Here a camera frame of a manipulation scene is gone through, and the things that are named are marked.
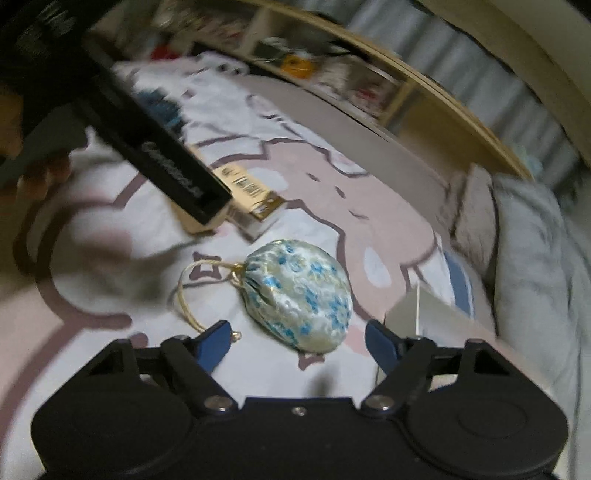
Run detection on person's left hand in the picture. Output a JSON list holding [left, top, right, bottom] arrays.
[[0, 154, 72, 204]]

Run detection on oval wooden box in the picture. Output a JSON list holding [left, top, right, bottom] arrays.
[[173, 200, 227, 236]]

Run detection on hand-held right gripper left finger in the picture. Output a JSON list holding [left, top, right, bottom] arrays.
[[88, 320, 238, 414]]

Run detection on bunny printed blanket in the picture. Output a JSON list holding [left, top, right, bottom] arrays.
[[0, 60, 499, 480]]

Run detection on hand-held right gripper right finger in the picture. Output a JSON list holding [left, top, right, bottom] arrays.
[[360, 320, 509, 414]]

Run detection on blue striped cloth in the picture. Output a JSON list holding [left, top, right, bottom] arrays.
[[443, 251, 481, 315]]

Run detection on yellow card box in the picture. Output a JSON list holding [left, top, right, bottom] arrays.
[[196, 154, 284, 241]]

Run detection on grey comforter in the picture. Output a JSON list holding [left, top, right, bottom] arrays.
[[492, 178, 591, 480]]

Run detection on beige fluffy pillow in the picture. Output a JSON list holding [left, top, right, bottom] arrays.
[[450, 164, 504, 278]]

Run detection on white cardboard box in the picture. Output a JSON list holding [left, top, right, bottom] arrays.
[[385, 284, 497, 384]]

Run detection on wooden headboard shelf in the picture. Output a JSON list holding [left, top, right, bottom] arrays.
[[92, 0, 536, 181]]

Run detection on blue crochet scrunchie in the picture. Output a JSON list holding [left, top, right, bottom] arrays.
[[134, 88, 185, 134]]

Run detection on blue floral drawstring pouch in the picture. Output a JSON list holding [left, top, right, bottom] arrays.
[[178, 239, 354, 355]]

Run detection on grey curtain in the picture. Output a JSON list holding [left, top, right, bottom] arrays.
[[346, 0, 591, 185]]

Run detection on grey bed sheet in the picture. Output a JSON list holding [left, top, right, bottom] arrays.
[[231, 74, 462, 204]]

